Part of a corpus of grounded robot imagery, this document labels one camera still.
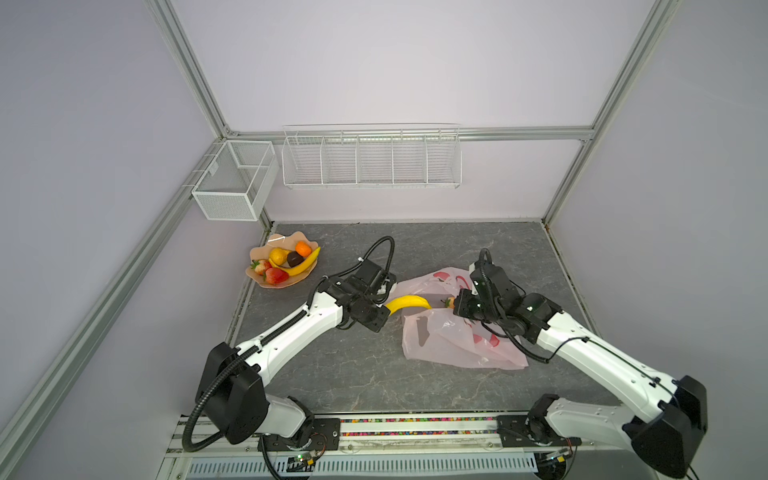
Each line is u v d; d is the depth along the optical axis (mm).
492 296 569
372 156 999
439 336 722
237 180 1015
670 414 390
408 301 848
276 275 993
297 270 1026
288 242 1104
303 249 1050
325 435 734
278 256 1052
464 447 736
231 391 403
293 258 1048
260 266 1008
